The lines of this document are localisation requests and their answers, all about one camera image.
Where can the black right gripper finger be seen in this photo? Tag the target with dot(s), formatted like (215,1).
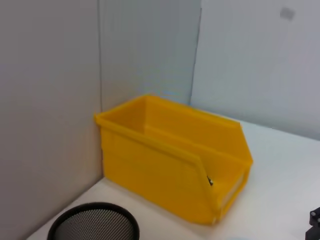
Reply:
(314,233)
(315,216)

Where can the black mesh pen holder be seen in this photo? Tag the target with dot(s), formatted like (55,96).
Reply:
(92,225)

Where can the yellow plastic bin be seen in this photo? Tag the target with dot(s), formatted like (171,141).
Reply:
(155,170)

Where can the grey wall sticker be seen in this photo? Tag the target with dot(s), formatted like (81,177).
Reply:
(287,13)

